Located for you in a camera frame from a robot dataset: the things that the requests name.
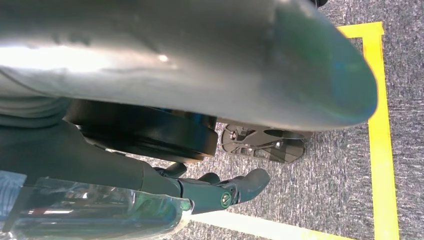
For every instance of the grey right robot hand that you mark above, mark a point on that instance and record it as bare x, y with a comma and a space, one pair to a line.
82, 159

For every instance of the silver robot leg shell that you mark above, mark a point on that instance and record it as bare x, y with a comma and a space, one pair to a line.
198, 59

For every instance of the yellow floor tape square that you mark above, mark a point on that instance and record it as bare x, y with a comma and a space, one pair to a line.
381, 149

